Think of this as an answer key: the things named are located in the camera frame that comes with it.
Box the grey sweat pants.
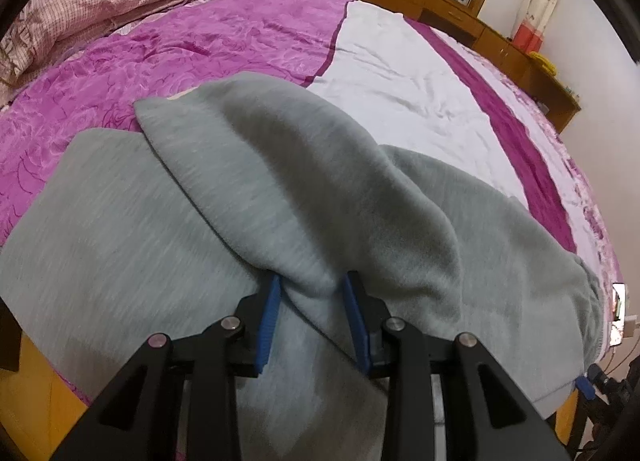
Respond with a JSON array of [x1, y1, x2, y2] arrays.
[[1, 73, 604, 460]]

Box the smartphone on bed edge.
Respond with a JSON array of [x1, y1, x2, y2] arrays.
[[610, 282, 627, 347]]

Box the yellow item on cabinet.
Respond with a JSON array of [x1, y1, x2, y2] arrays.
[[527, 51, 558, 76]]

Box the purple white bedspread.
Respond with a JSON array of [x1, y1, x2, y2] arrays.
[[1, 0, 617, 361]]

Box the orange white right curtain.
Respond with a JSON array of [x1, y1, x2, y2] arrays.
[[512, 0, 559, 54]]

